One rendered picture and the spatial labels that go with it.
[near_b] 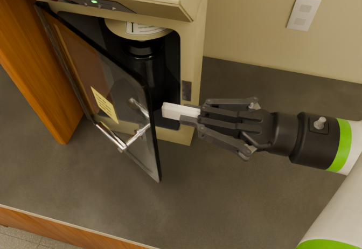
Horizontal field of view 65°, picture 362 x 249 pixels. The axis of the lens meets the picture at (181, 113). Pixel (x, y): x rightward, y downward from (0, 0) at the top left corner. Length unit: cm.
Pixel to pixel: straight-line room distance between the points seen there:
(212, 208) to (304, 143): 39
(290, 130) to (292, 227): 40
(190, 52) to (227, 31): 51
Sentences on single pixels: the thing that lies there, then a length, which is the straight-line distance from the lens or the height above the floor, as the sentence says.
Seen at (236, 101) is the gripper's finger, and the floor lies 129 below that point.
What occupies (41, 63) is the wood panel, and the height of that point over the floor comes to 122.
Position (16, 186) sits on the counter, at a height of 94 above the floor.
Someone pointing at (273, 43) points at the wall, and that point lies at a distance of 109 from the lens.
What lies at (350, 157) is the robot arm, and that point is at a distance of 52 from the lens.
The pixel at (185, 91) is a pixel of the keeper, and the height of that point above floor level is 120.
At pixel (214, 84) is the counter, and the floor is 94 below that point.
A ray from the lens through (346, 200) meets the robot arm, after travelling 28.
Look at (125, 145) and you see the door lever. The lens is 58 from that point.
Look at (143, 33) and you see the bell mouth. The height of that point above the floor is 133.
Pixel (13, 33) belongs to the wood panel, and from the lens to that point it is 69.
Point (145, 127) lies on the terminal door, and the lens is 54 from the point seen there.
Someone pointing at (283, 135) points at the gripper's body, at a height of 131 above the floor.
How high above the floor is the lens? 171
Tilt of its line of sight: 55 degrees down
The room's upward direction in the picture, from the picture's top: straight up
